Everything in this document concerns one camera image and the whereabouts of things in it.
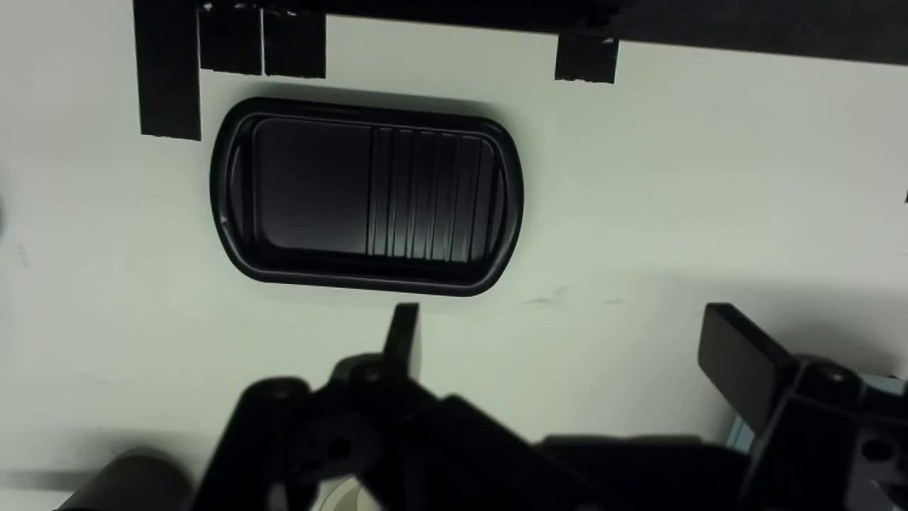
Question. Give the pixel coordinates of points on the black rectangular plastic tray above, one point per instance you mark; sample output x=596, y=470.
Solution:
x=367, y=197

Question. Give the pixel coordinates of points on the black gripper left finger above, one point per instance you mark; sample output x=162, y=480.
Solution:
x=401, y=342

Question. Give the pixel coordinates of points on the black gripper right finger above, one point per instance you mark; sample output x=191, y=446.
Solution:
x=745, y=365

